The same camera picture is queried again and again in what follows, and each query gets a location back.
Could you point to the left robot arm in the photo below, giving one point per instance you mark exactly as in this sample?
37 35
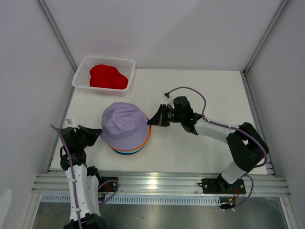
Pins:
83 181

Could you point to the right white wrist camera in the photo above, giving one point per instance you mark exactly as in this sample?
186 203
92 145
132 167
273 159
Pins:
169 99

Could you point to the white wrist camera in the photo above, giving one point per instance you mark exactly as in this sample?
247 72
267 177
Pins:
67 123
169 99

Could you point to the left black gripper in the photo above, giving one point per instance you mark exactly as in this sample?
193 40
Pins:
93 134

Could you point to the orange bucket hat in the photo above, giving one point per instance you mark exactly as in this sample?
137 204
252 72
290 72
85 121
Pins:
140 137

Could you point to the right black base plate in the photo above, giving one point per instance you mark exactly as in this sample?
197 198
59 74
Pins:
216 186

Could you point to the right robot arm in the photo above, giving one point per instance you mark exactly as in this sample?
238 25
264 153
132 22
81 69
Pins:
247 148

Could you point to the teal bucket hat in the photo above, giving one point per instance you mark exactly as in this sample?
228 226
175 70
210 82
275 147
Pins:
128 147

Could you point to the right aluminium table rail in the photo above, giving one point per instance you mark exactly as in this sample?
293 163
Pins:
257 122

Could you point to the aluminium mounting rail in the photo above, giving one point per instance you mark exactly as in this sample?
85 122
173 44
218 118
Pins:
163 184

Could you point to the white slotted cable duct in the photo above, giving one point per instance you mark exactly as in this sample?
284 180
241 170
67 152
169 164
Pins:
161 200

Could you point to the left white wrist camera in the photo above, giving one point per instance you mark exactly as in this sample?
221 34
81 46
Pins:
67 123

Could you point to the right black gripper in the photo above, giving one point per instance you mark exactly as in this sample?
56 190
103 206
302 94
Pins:
159 119

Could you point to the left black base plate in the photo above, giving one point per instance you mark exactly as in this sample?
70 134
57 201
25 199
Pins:
108 184

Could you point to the white plastic bin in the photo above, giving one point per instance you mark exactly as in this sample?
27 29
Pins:
82 76

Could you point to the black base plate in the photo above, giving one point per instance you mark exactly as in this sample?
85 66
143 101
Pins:
108 184
216 186

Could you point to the lavender bucket hat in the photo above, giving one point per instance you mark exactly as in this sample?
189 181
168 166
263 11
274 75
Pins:
119 121

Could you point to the left aluminium frame post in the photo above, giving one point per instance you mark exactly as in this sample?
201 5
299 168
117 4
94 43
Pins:
57 33

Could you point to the right aluminium frame post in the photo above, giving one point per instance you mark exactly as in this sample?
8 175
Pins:
279 13

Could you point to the aluminium frame post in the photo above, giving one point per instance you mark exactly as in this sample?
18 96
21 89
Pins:
279 13
57 33

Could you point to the red bucket hat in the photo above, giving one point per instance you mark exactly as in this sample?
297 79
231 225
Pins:
104 76

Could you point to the dark blue bucket hat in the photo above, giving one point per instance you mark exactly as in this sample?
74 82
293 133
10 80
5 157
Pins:
129 152

